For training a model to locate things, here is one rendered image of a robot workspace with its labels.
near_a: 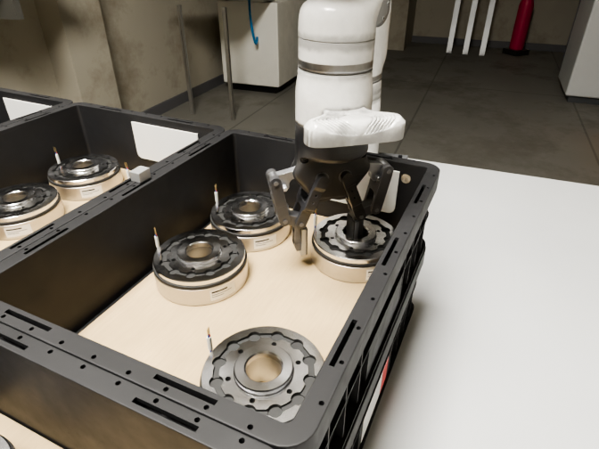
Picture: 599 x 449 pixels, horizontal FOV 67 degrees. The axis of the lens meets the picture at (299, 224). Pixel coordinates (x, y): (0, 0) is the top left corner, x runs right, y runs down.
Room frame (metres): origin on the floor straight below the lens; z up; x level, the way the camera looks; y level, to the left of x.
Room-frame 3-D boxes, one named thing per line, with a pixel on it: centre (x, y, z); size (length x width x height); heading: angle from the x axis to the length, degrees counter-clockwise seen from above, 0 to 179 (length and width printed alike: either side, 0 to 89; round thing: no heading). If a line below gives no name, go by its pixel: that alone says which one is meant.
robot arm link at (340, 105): (0.42, -0.04, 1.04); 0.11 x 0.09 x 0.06; 15
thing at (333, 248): (0.45, -0.07, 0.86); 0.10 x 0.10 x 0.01
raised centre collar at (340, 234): (0.45, -0.07, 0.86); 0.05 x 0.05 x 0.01
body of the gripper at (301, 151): (0.44, -0.03, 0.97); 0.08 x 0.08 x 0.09
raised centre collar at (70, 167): (0.64, 0.33, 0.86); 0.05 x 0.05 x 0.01
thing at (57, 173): (0.64, 0.33, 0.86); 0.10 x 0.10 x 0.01
